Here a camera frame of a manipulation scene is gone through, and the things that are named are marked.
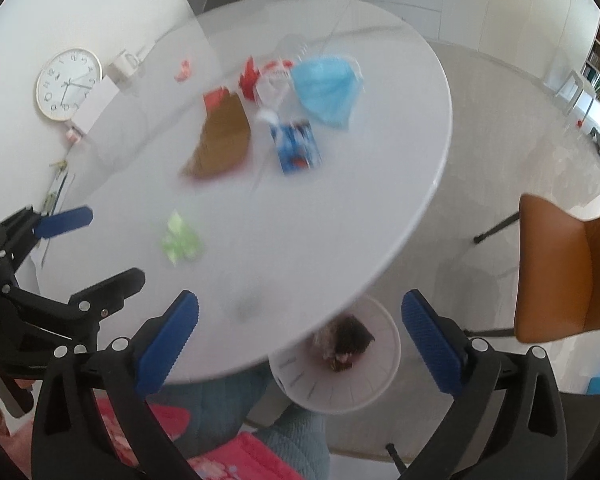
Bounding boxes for green paper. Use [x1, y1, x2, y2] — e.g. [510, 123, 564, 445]
[161, 211, 202, 266]

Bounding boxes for white paper sheet with pen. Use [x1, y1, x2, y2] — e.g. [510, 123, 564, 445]
[30, 168, 76, 271]

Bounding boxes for white rectangular box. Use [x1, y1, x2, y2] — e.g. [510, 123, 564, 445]
[70, 76, 120, 134]

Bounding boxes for person's teal trouser legs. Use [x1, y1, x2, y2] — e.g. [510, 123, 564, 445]
[149, 363, 330, 479]

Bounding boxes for white plastic trash bin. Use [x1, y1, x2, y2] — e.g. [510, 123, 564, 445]
[268, 296, 401, 415]

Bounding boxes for pink paper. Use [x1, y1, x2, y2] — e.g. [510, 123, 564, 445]
[174, 60, 193, 82]

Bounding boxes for small pink bottle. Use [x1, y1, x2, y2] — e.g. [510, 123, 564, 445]
[66, 128, 83, 143]

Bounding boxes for blue surgical mask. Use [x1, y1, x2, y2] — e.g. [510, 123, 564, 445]
[290, 55, 363, 129]

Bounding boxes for round white wall clock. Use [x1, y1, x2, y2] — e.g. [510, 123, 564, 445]
[34, 48, 104, 122]

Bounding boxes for white stool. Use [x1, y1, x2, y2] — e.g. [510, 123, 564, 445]
[543, 70, 597, 118]

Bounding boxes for gold binder clip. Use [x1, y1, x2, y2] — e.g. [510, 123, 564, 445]
[50, 159, 67, 170]

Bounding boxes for orange leather chair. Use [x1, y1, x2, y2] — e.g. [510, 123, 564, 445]
[462, 192, 600, 345]

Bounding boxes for red paper card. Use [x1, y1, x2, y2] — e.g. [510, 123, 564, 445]
[204, 87, 230, 113]

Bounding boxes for blue snack carton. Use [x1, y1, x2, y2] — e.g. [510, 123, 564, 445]
[270, 120, 322, 174]

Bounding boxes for clear plastic water bottle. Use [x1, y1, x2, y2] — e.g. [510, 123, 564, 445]
[254, 34, 308, 126]

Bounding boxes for brown cardboard piece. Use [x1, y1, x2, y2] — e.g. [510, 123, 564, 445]
[182, 93, 251, 180]

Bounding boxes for red paper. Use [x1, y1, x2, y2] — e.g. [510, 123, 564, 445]
[238, 56, 261, 102]

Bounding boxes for clear snack wrapper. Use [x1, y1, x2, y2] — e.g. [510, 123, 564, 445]
[311, 314, 375, 373]

